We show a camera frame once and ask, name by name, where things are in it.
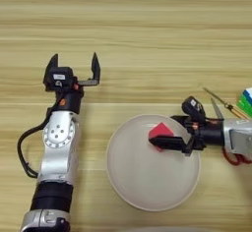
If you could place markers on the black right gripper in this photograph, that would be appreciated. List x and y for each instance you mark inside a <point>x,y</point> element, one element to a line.
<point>210,134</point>

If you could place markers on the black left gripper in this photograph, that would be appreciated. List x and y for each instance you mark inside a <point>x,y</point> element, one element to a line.
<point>70,102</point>

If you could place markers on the red cube block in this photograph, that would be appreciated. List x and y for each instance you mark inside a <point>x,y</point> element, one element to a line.
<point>160,130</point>

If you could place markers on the white round plate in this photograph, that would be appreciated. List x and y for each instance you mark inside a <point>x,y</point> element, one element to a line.
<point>147,177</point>

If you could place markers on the multicolour puzzle cube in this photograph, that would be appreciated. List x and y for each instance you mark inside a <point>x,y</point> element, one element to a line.
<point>246,101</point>

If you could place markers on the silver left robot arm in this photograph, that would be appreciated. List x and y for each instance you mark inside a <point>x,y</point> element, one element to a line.
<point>59,150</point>

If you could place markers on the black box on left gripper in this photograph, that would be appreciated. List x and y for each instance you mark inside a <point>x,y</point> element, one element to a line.
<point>62,78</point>

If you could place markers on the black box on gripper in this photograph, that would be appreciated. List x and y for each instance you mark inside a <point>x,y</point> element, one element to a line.
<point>193,106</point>
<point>62,78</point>

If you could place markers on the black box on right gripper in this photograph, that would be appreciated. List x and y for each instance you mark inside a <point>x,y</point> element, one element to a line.
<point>193,106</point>

